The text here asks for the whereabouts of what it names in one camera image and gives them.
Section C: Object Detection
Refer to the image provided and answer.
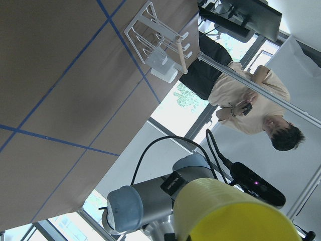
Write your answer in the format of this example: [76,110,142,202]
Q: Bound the yellow plastic cup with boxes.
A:
[173,178,301,240]

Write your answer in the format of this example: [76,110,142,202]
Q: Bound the aluminium frame post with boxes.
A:
[198,52,320,129]

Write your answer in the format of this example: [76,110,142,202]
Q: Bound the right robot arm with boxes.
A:
[102,154,215,240]

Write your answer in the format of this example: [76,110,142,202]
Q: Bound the black monitor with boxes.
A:
[198,1,282,43]

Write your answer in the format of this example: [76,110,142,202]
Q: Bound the person in beige shirt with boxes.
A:
[180,33,305,151]

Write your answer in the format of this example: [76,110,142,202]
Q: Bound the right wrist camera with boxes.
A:
[229,162,286,209]

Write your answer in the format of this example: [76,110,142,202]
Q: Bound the grey plastic cup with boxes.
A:
[145,47,169,68]

